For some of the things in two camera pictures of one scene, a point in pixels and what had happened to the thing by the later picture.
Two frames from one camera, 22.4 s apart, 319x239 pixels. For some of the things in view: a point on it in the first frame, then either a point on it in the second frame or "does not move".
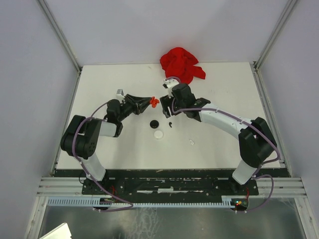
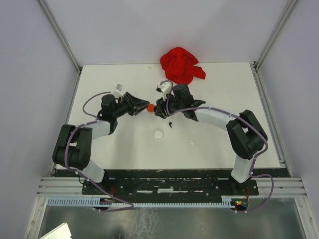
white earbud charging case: [158, 134] does not move
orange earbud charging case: [154, 101] -> [150, 108]
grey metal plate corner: [62, 231] does not move
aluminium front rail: [284, 187] does not move
